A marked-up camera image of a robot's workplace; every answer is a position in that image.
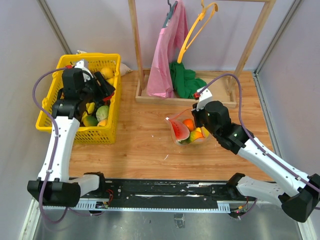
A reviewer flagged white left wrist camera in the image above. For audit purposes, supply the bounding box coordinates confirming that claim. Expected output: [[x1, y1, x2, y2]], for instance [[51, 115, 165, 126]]
[[66, 59, 94, 82]]

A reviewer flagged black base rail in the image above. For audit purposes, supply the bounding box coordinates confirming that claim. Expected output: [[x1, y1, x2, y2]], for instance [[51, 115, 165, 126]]
[[77, 177, 251, 214]]

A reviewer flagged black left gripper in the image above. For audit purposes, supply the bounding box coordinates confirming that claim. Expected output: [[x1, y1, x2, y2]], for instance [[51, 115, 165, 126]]
[[80, 71, 116, 103]]

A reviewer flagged grey clothes hanger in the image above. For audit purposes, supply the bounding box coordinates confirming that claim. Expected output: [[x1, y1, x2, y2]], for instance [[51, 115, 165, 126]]
[[162, 0, 178, 28]]

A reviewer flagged yellow lemon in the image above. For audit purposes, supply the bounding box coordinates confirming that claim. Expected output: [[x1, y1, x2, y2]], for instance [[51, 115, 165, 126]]
[[100, 67, 114, 79]]

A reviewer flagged green orange mango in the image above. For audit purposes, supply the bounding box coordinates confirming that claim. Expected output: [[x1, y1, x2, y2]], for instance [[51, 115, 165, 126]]
[[178, 130, 204, 145]]

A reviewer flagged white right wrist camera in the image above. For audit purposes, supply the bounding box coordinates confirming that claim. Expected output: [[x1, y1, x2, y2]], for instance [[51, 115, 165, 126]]
[[193, 87, 213, 112]]

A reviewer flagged yellow orange fruit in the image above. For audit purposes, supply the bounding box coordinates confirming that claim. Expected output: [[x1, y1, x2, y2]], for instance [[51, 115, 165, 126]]
[[97, 119, 108, 127]]

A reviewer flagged yellow banana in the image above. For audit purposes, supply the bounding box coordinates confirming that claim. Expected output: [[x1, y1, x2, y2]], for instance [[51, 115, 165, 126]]
[[81, 102, 96, 122]]

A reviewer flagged green cloth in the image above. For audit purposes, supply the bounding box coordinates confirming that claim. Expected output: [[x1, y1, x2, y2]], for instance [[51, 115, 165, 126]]
[[169, 61, 207, 99]]

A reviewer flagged yellow clothes hanger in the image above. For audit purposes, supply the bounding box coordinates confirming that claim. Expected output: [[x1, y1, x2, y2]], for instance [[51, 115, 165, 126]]
[[177, 0, 219, 64]]

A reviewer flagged yellow apple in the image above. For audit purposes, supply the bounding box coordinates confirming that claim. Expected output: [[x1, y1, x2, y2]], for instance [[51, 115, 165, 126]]
[[195, 126, 210, 138]]

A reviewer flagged red bell pepper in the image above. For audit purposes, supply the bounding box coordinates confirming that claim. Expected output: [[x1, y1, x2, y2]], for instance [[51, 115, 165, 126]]
[[103, 91, 115, 102]]

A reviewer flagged pink shirt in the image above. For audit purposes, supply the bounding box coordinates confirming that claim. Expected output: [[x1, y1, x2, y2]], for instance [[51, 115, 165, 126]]
[[146, 0, 189, 98]]

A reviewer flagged clear zip top bag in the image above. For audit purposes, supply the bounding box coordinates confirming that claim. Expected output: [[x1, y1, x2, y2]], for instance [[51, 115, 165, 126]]
[[165, 108, 212, 146]]

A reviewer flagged green cabbage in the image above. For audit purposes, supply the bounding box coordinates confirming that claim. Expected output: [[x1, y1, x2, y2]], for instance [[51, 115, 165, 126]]
[[95, 105, 110, 122]]

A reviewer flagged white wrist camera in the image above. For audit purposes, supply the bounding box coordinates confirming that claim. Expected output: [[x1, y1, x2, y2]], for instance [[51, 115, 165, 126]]
[[66, 59, 94, 82], [193, 87, 213, 112]]

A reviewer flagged wooden clothes rack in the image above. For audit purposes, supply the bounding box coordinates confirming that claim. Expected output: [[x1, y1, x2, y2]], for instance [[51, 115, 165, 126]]
[[127, 0, 277, 109]]

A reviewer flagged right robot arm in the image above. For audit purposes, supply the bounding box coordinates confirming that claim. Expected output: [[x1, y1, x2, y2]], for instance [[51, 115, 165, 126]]
[[191, 101, 320, 223]]

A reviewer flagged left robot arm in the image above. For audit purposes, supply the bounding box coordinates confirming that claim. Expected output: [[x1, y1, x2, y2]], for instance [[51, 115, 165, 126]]
[[27, 67, 115, 208]]

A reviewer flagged yellow plastic basket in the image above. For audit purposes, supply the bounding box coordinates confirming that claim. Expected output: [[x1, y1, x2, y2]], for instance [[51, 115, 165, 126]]
[[35, 52, 122, 145]]

